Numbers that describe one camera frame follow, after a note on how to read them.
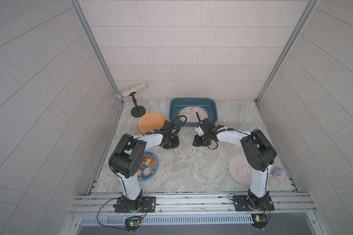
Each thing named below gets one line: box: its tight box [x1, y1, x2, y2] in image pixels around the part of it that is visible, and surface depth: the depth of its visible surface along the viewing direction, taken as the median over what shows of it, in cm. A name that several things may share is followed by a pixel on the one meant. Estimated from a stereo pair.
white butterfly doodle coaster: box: [173, 134, 199, 160], surface depth 91 cm
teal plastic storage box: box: [169, 97, 194, 122], surface depth 111 cm
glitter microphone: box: [113, 82, 147, 101], surface depth 93 cm
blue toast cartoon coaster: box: [136, 150, 160, 182], surface depth 84 cm
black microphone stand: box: [128, 91, 147, 118], surface depth 110 cm
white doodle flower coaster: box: [178, 106, 209, 123], surface depth 111 cm
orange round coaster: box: [137, 111, 167, 134], surface depth 107 cm
